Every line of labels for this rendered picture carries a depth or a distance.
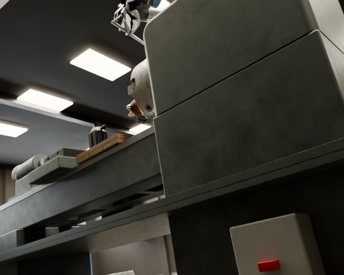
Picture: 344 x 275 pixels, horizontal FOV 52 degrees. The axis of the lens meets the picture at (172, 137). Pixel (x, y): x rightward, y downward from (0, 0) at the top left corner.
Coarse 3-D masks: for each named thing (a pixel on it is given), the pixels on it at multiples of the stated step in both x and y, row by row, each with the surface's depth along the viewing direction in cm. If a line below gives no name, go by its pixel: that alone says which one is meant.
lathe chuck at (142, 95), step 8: (144, 64) 142; (136, 72) 145; (144, 72) 140; (136, 80) 142; (144, 80) 139; (136, 88) 142; (144, 88) 139; (136, 96) 142; (144, 96) 140; (144, 104) 141; (152, 104) 139; (144, 112) 143; (152, 112) 142; (152, 120) 145
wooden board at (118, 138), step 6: (108, 138) 146; (114, 138) 143; (120, 138) 143; (126, 138) 145; (102, 144) 148; (108, 144) 145; (114, 144) 143; (90, 150) 154; (96, 150) 150; (102, 150) 148; (78, 156) 159; (84, 156) 156; (90, 156) 153; (78, 162) 159
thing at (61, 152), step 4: (64, 148) 167; (68, 148) 168; (56, 152) 169; (60, 152) 167; (64, 152) 166; (68, 152) 167; (72, 152) 169; (76, 152) 171; (80, 152) 172; (52, 156) 171; (56, 156) 169; (68, 156) 167; (72, 156) 168; (44, 160) 176; (48, 160) 173
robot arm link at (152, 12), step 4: (152, 8) 176; (156, 8) 178; (160, 8) 180; (164, 8) 182; (140, 12) 168; (148, 12) 174; (152, 12) 175; (156, 12) 177; (140, 16) 171; (144, 16) 173; (148, 16) 174; (152, 16) 176; (140, 20) 174; (144, 20) 175; (148, 20) 177
